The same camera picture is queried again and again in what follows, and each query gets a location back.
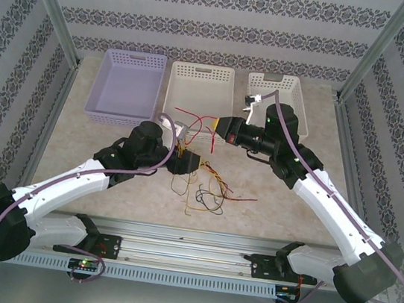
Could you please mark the wide white plastic basket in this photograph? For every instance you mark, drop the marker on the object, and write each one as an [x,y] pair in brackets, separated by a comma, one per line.
[199,91]

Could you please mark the aluminium side rail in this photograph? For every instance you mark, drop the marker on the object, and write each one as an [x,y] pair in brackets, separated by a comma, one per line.
[53,119]
[350,161]

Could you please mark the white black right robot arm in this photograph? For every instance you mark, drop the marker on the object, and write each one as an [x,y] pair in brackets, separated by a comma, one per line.
[335,223]

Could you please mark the purple plastic basket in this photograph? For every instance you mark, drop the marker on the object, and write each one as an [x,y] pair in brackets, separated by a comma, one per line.
[120,87]

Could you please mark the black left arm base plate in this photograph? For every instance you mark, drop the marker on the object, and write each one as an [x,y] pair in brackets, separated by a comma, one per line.
[111,246]

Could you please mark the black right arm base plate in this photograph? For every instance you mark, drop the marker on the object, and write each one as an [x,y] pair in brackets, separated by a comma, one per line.
[261,267]

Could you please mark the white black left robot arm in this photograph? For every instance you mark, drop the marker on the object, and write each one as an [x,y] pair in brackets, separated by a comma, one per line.
[62,181]

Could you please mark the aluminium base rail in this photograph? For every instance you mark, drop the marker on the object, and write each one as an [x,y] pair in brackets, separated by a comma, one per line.
[188,249]

